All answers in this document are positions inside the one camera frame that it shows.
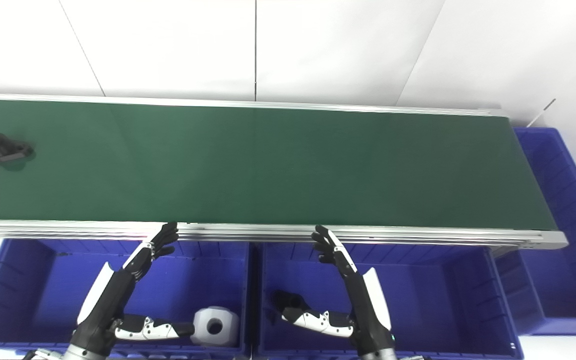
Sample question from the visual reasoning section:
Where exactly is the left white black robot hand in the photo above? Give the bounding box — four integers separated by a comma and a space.
70, 222, 196, 358

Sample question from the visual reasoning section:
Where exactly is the green conveyor belt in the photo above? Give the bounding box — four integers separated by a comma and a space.
0, 92, 569, 251
0, 99, 558, 232

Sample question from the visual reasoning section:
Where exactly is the blue bin with black part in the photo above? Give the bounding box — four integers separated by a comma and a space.
253, 242, 524, 360

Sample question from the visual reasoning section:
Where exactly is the thin grey rod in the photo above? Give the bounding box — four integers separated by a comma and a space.
527, 98, 556, 128

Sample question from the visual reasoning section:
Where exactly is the black flange part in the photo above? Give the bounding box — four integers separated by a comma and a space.
272, 290, 314, 321
0, 131, 35, 166

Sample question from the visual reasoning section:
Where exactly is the blue bin with white part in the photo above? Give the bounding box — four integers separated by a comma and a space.
0, 239, 251, 358

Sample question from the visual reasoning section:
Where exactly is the white block part with hole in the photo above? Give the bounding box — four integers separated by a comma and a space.
190, 306, 241, 347

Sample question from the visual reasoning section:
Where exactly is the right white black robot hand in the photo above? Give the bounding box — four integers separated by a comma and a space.
279, 225, 395, 357

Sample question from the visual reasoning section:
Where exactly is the empty blue bin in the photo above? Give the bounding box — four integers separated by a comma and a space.
493, 127, 576, 336

